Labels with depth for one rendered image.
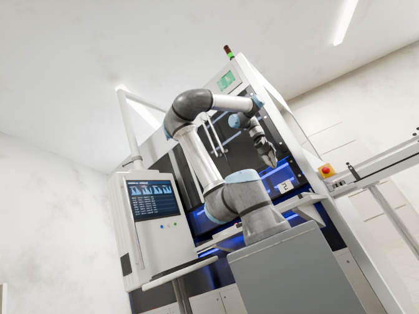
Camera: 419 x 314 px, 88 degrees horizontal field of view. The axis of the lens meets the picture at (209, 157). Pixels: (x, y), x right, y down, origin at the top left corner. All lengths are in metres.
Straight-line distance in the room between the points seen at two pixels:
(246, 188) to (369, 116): 4.91
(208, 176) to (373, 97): 5.15
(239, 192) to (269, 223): 0.13
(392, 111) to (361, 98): 0.59
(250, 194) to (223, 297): 1.19
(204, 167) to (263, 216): 0.30
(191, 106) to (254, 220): 0.49
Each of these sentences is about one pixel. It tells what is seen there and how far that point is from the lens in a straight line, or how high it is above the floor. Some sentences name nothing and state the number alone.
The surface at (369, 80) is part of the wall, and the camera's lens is 5.98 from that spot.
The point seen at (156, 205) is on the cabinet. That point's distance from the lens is 1.67.
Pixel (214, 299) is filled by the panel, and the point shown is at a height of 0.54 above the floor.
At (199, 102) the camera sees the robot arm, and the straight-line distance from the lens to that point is 0.89.
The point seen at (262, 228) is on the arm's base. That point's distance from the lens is 0.68.
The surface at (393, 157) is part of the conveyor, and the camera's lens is 1.51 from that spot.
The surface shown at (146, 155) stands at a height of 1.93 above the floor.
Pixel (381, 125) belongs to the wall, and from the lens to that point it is 5.47.
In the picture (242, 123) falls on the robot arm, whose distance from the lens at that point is 1.20.
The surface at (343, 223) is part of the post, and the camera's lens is 1.40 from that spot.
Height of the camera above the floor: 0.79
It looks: 24 degrees up
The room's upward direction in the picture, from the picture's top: 22 degrees counter-clockwise
